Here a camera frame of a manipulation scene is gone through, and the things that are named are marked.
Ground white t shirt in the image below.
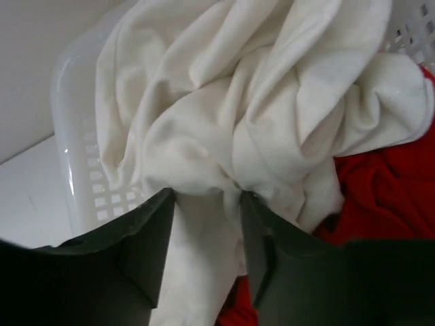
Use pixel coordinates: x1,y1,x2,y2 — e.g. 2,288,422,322
95,1,434,325

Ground red t shirt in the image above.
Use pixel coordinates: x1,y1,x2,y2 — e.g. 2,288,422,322
217,64,435,326

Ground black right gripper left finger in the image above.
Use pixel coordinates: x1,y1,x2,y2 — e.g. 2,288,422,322
1,188,175,325

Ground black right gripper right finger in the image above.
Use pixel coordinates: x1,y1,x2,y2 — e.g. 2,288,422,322
240,192,434,325

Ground white plastic basket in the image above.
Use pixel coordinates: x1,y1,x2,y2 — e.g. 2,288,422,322
50,1,434,237

